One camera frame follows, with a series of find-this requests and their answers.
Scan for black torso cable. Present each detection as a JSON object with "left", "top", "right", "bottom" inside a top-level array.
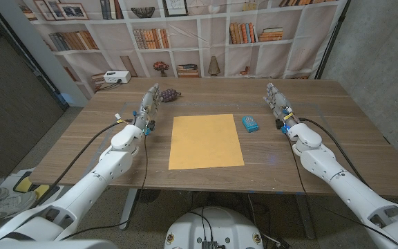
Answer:
[{"left": 188, "top": 207, "right": 214, "bottom": 243}]

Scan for black power strip cable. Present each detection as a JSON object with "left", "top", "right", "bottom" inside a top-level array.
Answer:
[{"left": 97, "top": 81, "right": 122, "bottom": 92}]

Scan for white power strip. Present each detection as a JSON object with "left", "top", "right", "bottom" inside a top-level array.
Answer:
[{"left": 103, "top": 71, "right": 132, "bottom": 84}]

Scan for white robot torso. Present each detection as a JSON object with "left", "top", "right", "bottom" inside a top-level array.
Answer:
[{"left": 164, "top": 206, "right": 265, "bottom": 249}]

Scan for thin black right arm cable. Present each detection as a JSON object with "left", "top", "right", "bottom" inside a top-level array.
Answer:
[{"left": 290, "top": 137, "right": 398, "bottom": 246}]

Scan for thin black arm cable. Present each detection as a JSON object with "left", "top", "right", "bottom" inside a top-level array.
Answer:
[
  {"left": 290, "top": 137, "right": 398, "bottom": 246},
  {"left": 60, "top": 133, "right": 150, "bottom": 241}
]

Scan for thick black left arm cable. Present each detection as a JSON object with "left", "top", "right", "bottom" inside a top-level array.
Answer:
[{"left": 29, "top": 119, "right": 134, "bottom": 209}]

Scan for grey table leg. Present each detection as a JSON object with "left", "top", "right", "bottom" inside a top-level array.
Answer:
[{"left": 294, "top": 193, "right": 316, "bottom": 240}]

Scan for printed bookshelf backdrop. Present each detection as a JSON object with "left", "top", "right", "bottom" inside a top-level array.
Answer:
[{"left": 15, "top": 0, "right": 347, "bottom": 101}]

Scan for yellow and black pad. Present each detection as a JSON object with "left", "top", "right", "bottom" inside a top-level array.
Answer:
[{"left": 12, "top": 171, "right": 61, "bottom": 202}]

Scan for small blue box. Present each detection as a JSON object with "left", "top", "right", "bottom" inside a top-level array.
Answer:
[{"left": 242, "top": 116, "right": 260, "bottom": 133}]

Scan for white table leg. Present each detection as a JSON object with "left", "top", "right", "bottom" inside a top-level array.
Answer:
[{"left": 119, "top": 188, "right": 140, "bottom": 231}]

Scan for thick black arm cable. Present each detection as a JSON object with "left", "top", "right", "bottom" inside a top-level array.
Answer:
[
  {"left": 298, "top": 118, "right": 372, "bottom": 188},
  {"left": 29, "top": 119, "right": 134, "bottom": 209}
]

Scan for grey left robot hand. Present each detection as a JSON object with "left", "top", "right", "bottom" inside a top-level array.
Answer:
[{"left": 135, "top": 82, "right": 162, "bottom": 136}]

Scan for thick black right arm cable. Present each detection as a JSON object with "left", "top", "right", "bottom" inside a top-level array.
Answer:
[{"left": 298, "top": 118, "right": 372, "bottom": 188}]

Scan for grey sneaker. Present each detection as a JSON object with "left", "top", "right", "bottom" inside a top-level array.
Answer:
[{"left": 0, "top": 187, "right": 38, "bottom": 226}]

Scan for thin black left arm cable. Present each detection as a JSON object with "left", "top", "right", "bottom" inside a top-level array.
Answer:
[{"left": 60, "top": 133, "right": 150, "bottom": 241}]

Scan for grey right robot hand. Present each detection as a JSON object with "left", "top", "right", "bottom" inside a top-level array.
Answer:
[{"left": 263, "top": 82, "right": 300, "bottom": 134}]

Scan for purple toy grapes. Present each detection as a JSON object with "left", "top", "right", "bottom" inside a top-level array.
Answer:
[{"left": 160, "top": 89, "right": 182, "bottom": 103}]

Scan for black backdrop stand pole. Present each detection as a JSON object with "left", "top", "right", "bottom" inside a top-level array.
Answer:
[{"left": 314, "top": 0, "right": 352, "bottom": 80}]

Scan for yellow-orange paper envelope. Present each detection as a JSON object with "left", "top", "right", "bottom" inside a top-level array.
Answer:
[{"left": 168, "top": 113, "right": 245, "bottom": 171}]

